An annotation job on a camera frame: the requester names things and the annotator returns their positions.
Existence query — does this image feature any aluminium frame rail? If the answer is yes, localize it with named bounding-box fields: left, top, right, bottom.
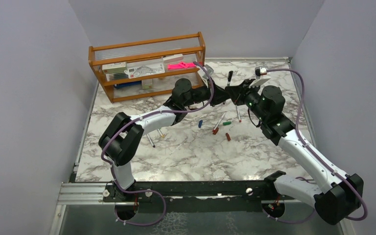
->
left=57, top=183, right=107, bottom=205

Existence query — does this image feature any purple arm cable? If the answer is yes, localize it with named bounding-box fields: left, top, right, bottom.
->
left=100, top=61, right=215, bottom=227
left=265, top=68, right=369, bottom=224

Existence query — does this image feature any white pen red end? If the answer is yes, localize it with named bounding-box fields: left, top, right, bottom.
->
left=235, top=106, right=242, bottom=122

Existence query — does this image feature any white pen left side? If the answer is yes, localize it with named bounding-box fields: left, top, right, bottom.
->
left=146, top=134, right=156, bottom=148

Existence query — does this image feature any small white box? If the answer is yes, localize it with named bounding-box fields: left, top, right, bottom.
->
left=141, top=79, right=154, bottom=90

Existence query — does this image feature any blue box on shelf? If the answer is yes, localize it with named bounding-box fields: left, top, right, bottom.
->
left=114, top=81, right=141, bottom=89

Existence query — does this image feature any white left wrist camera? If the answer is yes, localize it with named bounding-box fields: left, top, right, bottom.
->
left=202, top=65, right=214, bottom=81

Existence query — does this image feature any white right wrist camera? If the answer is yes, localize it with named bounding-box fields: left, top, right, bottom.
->
left=249, top=66, right=271, bottom=88

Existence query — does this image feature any pink plastic clip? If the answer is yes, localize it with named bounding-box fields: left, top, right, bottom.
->
left=166, top=62, right=198, bottom=70

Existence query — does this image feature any white green box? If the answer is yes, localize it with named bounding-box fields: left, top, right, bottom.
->
left=101, top=62, right=127, bottom=74

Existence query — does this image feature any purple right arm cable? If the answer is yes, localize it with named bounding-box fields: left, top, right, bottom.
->
left=265, top=68, right=369, bottom=224

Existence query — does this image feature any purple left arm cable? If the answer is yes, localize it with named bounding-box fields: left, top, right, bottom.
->
left=100, top=61, right=215, bottom=227

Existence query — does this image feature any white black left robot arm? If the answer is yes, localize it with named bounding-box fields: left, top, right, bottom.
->
left=98, top=78, right=235, bottom=201

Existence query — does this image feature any wooden shelf rack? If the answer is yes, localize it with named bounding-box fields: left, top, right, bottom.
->
left=88, top=32, right=206, bottom=103

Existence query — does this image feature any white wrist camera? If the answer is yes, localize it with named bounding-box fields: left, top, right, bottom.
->
left=249, top=66, right=271, bottom=88
left=202, top=65, right=214, bottom=81

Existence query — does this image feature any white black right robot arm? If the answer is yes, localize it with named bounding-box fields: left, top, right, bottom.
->
left=225, top=79, right=364, bottom=225

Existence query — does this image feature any white pen red cap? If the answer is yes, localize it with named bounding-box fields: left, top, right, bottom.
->
left=212, top=112, right=227, bottom=134

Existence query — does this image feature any red brown pen cap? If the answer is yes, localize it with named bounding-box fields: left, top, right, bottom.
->
left=225, top=133, right=231, bottom=141

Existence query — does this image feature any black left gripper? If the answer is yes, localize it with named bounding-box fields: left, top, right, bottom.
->
left=183, top=76, right=230, bottom=107

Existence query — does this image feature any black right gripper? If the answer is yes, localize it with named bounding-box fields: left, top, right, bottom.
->
left=226, top=79, right=267, bottom=122

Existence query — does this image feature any black pen cap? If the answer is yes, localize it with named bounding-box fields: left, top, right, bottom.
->
left=227, top=70, right=234, bottom=83

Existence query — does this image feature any pink white eraser box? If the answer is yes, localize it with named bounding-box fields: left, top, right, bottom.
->
left=163, top=54, right=184, bottom=64

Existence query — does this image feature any white protractor ruler pack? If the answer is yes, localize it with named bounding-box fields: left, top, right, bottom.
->
left=124, top=63, right=165, bottom=78

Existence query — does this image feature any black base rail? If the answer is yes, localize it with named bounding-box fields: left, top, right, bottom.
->
left=102, top=180, right=290, bottom=218

